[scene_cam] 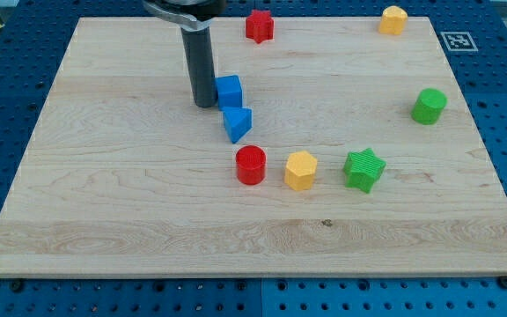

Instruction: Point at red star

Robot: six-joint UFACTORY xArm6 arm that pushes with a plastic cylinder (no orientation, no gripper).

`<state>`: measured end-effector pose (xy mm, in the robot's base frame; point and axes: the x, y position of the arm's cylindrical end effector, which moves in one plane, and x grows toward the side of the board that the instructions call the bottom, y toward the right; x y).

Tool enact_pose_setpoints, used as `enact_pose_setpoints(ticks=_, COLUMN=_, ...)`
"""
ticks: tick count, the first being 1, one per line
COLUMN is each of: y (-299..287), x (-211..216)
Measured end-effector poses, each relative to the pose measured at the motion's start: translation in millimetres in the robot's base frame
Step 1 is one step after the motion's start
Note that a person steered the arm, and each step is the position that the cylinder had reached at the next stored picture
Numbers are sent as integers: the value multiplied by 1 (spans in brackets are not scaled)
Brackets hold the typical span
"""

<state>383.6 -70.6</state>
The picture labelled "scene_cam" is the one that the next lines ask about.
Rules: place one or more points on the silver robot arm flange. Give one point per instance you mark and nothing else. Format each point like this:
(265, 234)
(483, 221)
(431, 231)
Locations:
(191, 15)

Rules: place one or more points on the green star block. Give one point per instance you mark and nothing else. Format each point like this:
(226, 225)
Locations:
(363, 169)

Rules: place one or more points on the red star block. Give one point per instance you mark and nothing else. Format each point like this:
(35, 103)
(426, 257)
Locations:
(260, 26)

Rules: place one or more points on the red cylinder block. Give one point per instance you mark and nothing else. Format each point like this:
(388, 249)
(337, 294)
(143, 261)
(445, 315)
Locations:
(251, 164)

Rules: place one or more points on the blue triangle block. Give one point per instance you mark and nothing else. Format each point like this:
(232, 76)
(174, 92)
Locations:
(237, 122)

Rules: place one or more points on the yellow hexagon block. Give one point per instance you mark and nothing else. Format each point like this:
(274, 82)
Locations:
(300, 170)

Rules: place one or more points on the blue cube block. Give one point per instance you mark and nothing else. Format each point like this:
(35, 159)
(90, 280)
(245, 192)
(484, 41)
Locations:
(229, 91)

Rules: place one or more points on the grey cylindrical pointer tool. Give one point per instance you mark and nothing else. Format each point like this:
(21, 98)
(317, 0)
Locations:
(200, 65)

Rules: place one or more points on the light wooden board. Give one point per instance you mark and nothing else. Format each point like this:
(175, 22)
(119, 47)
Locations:
(125, 177)

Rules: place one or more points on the green cylinder block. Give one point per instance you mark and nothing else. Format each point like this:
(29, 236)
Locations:
(429, 106)

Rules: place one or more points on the yellow heart block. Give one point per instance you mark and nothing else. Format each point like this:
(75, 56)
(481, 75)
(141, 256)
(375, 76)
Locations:
(393, 20)

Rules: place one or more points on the white fiducial marker tag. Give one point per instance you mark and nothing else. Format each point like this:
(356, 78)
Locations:
(459, 41)

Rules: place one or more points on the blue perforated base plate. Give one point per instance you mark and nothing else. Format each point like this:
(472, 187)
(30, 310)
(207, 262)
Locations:
(32, 44)

